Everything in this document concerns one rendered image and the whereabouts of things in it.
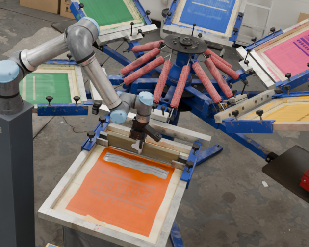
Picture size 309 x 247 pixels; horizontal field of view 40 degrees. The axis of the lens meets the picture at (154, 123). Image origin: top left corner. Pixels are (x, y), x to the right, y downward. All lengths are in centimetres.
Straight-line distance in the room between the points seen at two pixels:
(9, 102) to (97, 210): 68
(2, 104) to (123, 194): 74
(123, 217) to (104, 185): 22
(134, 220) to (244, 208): 176
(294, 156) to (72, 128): 220
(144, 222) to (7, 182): 84
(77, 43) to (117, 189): 74
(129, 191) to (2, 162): 71
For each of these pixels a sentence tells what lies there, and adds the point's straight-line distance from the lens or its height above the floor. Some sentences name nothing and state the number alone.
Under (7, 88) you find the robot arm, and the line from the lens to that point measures 213.
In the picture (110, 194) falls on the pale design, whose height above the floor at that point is 96.
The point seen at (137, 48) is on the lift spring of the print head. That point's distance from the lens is 311.
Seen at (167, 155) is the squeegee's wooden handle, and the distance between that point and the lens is 226.
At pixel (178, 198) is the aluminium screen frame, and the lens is 211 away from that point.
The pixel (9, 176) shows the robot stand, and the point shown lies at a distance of 241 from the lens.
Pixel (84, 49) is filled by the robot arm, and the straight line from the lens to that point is 190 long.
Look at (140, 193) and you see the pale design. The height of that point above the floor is 96.
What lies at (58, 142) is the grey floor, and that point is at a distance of 392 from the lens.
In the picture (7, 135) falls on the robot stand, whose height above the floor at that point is 110.
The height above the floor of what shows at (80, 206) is 96.
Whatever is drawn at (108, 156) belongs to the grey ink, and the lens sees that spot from 232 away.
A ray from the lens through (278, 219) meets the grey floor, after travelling 367.
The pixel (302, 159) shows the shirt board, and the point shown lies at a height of 95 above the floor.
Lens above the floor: 245
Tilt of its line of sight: 35 degrees down
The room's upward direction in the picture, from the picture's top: 10 degrees clockwise
